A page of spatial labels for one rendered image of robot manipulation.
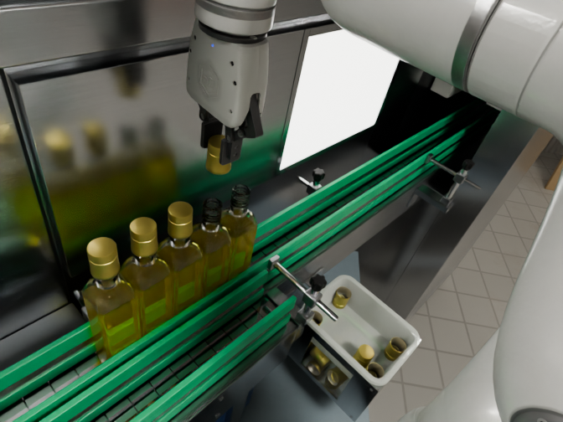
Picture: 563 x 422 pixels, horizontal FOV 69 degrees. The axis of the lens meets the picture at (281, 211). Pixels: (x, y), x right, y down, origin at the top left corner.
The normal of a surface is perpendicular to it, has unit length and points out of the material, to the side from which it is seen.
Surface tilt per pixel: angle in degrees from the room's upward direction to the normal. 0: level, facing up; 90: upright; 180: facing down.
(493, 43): 90
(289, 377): 0
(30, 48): 90
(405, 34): 115
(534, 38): 80
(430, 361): 0
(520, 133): 90
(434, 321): 0
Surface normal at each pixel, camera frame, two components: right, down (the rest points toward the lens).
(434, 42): -0.74, 0.59
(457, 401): -0.91, -0.37
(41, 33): 0.70, 0.57
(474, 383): -0.77, -0.55
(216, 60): -0.67, 0.38
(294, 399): 0.18, -0.72
